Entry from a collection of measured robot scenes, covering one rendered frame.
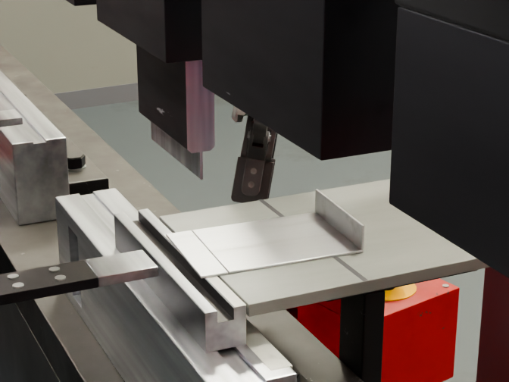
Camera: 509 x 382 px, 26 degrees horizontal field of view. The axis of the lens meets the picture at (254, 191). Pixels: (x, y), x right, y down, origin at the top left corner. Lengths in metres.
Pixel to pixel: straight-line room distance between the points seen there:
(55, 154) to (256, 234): 0.42
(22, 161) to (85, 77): 3.65
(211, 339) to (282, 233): 0.14
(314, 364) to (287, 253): 0.14
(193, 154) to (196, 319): 0.11
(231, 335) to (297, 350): 0.21
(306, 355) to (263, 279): 0.17
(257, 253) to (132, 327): 0.12
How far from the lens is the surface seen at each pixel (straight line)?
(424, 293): 1.30
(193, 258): 0.82
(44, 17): 4.75
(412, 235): 0.88
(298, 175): 4.00
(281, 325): 1.00
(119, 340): 0.91
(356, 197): 0.95
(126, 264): 0.81
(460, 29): 0.39
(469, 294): 3.14
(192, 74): 0.73
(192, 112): 0.74
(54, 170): 1.23
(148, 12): 0.69
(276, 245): 0.84
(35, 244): 1.19
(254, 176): 0.96
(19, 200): 1.23
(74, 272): 0.80
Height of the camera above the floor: 1.33
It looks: 20 degrees down
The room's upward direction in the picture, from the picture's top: straight up
